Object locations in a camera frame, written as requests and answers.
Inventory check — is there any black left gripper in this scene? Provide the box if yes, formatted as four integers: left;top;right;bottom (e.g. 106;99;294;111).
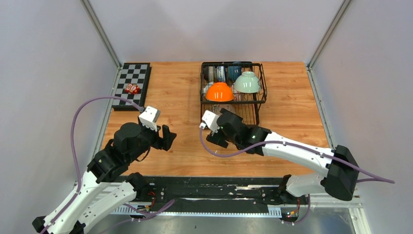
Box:
127;115;177;163

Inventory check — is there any white orange bowl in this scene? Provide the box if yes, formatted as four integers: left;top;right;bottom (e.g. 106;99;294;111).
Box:
205;82;234;102

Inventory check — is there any black wire dish rack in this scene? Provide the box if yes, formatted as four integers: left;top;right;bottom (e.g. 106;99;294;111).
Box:
199;61;267;125

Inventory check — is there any celadon green bowl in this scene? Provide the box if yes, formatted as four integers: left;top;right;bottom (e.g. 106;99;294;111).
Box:
234;71;262;94

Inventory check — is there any teal dashed pattern bowl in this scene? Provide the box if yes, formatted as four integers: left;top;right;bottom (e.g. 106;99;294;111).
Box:
203;81;214;95

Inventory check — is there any white blue striped bowl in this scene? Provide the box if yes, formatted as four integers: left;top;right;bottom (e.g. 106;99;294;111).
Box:
215;63;226;83

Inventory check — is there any beige interior bowl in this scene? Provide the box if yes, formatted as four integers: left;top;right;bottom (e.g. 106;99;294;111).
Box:
202;63;215;82

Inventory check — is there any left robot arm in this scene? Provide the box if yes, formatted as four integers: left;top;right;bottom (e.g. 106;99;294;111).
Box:
32;122;177;234

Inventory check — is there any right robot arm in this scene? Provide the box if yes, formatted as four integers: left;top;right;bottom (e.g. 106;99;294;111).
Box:
200;109;359;204

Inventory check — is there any red owl toy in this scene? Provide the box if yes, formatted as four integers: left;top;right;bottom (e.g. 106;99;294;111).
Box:
124;83;141;95

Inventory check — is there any black white chessboard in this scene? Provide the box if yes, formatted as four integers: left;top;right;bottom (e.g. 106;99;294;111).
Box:
114;62;151;107

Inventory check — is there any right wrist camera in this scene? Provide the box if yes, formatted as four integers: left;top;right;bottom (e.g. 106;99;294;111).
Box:
200;110;219;133

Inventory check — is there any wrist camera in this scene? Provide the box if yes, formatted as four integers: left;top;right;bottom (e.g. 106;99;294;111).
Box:
200;110;219;133
138;106;161;132

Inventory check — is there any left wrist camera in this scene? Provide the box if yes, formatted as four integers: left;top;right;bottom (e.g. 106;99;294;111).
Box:
138;106;161;132

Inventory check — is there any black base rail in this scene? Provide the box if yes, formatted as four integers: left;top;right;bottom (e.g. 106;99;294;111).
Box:
72;175;364;218

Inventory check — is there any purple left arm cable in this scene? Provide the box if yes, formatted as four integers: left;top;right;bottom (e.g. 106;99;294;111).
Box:
38;96;176;234

